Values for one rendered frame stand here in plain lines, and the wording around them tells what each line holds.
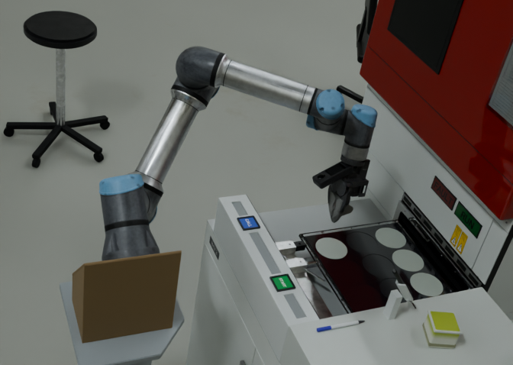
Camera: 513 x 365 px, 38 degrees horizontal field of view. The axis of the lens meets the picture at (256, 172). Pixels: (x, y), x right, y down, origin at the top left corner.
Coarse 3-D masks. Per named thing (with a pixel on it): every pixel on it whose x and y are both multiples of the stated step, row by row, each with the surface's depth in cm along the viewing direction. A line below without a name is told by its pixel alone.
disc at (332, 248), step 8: (320, 240) 231; (328, 240) 231; (336, 240) 232; (320, 248) 227; (328, 248) 228; (336, 248) 228; (344, 248) 229; (328, 256) 225; (336, 256) 225; (344, 256) 226
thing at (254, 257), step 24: (216, 216) 234; (240, 216) 224; (240, 240) 216; (264, 240) 217; (240, 264) 218; (264, 264) 208; (264, 288) 203; (264, 312) 205; (288, 312) 195; (312, 312) 196
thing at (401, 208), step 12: (396, 216) 250; (408, 216) 243; (420, 228) 238; (432, 240) 233; (444, 252) 228; (432, 264) 234; (456, 264) 224; (444, 276) 230; (456, 276) 223; (456, 288) 226; (468, 288) 218
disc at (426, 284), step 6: (414, 276) 223; (420, 276) 224; (426, 276) 224; (432, 276) 225; (414, 282) 221; (420, 282) 222; (426, 282) 222; (432, 282) 223; (438, 282) 223; (414, 288) 219; (420, 288) 220; (426, 288) 220; (432, 288) 220; (438, 288) 221; (426, 294) 218; (432, 294) 218; (438, 294) 219
